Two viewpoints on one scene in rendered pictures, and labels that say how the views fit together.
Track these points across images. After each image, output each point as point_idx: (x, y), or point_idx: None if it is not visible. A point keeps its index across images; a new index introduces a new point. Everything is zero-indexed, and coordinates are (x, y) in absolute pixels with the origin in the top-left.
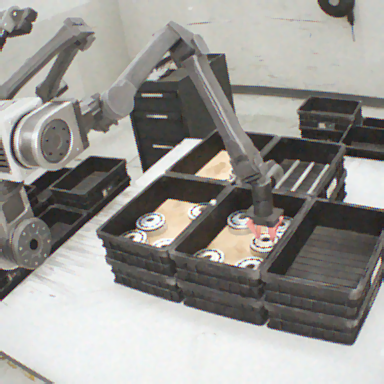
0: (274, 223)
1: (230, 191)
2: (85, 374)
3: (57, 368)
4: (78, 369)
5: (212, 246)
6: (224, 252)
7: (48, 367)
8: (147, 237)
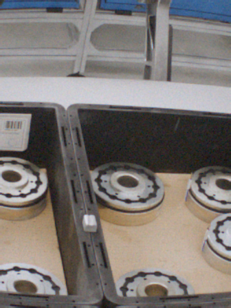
0: None
1: (86, 278)
2: (78, 98)
3: (126, 92)
4: (96, 100)
5: (47, 242)
6: (7, 232)
7: (141, 89)
8: (200, 203)
